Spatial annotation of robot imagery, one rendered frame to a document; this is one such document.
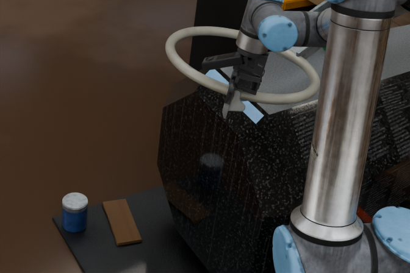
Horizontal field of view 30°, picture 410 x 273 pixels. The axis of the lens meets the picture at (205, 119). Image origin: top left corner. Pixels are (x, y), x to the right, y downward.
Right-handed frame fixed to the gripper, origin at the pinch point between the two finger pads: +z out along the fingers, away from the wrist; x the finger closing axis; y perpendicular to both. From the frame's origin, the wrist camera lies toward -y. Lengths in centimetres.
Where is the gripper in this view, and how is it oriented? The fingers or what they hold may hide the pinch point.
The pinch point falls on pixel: (225, 109)
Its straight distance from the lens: 218.2
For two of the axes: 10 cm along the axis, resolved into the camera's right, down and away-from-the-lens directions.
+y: 9.5, 3.0, -0.6
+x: 1.9, -4.2, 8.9
